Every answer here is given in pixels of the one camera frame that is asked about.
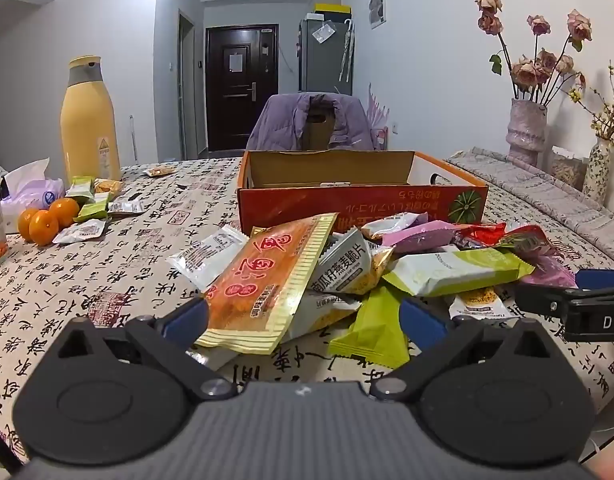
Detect yellow black box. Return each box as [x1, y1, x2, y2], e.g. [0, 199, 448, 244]
[313, 2, 353, 20]

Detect purple puffer jacket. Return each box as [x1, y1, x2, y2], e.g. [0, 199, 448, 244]
[247, 91, 383, 152]

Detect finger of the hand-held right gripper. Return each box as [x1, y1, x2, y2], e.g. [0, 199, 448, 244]
[515, 282, 582, 313]
[576, 268, 614, 302]

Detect white blue-print snack packet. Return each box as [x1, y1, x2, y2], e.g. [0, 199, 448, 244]
[166, 224, 249, 292]

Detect grey side door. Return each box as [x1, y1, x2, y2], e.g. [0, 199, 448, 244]
[177, 10, 198, 161]

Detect green white long packet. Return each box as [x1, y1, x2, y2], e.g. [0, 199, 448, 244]
[382, 249, 536, 297]

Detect orange cardboard box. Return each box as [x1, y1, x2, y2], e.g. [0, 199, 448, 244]
[237, 149, 489, 235]

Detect lime green snack packet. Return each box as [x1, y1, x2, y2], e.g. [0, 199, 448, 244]
[328, 284, 412, 370]

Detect purple tissue pack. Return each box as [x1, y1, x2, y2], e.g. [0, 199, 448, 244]
[0, 157, 65, 233]

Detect dark brown entrance door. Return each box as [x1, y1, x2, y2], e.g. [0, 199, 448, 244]
[203, 24, 279, 153]

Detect wooden chair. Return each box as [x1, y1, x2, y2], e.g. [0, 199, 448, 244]
[303, 92, 338, 152]

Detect small white snack packet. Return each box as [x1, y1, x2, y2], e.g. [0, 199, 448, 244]
[361, 211, 429, 239]

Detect glass jar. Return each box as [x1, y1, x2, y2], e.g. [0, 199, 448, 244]
[551, 146, 588, 191]

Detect grey pink quilt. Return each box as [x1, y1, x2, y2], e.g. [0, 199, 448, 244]
[444, 146, 614, 271]

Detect white oat crisp packet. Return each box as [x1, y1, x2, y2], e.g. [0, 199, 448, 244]
[311, 226, 374, 297]

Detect white folded umbrella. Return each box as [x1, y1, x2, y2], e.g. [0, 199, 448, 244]
[338, 19, 355, 83]

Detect dark red snack packet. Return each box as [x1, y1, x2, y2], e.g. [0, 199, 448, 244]
[494, 225, 582, 273]

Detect wall poster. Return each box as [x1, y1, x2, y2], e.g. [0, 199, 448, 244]
[368, 0, 388, 30]

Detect pink ribbed vase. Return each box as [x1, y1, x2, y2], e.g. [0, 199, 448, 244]
[505, 98, 548, 168]

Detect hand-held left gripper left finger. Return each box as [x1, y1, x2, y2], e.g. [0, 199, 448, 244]
[57, 298, 236, 402]

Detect large orange snack packet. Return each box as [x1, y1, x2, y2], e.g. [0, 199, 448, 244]
[194, 212, 339, 356]

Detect yellow blossom branches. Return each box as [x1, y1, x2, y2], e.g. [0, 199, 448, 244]
[569, 60, 614, 148]

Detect white red-print snack packet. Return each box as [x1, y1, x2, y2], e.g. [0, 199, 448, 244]
[52, 218, 107, 245]
[107, 196, 144, 217]

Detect grey refrigerator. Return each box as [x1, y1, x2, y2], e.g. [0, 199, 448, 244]
[298, 17, 354, 97]

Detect speckled white vase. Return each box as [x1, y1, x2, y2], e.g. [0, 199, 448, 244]
[582, 137, 612, 205]

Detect yellow thermos bottle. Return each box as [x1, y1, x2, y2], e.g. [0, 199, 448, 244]
[60, 56, 122, 186]

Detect dried pink rose bouquet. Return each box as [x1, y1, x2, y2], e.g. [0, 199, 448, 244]
[474, 0, 594, 106]

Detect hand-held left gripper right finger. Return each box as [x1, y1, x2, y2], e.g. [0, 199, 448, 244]
[368, 299, 558, 403]

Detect white yellow snack packet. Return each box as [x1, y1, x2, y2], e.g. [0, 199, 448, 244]
[446, 286, 515, 322]

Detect pink feather wall decoration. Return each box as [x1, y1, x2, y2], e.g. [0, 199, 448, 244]
[367, 82, 392, 133]

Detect purple snack packet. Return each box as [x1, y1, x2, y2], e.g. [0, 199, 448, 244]
[529, 255, 578, 291]

